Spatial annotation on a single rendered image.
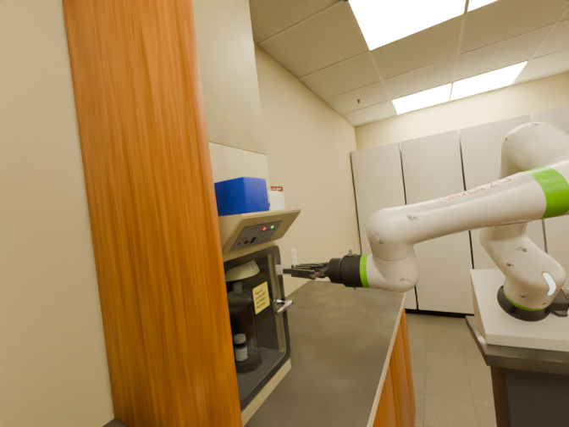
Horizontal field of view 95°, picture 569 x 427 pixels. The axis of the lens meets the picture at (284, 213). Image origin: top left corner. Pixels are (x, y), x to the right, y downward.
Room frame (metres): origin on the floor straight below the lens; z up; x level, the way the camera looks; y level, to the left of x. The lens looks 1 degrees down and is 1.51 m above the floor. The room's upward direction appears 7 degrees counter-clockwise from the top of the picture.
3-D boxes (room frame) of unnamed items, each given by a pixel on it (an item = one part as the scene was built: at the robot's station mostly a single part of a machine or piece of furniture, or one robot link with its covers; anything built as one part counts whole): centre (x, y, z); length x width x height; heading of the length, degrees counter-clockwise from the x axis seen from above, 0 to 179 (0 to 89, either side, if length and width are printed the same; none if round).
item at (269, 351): (0.79, 0.11, 1.19); 0.30 x 0.01 x 0.40; 150
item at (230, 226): (0.77, 0.07, 1.46); 0.32 x 0.12 x 0.10; 150
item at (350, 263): (0.75, -0.18, 1.31); 0.09 x 0.06 x 0.12; 150
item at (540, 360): (0.96, -0.84, 0.92); 0.32 x 0.32 x 0.04; 65
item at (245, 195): (0.70, 0.11, 1.56); 0.10 x 0.10 x 0.09; 60
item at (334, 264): (0.79, -0.12, 1.31); 0.09 x 0.08 x 0.07; 60
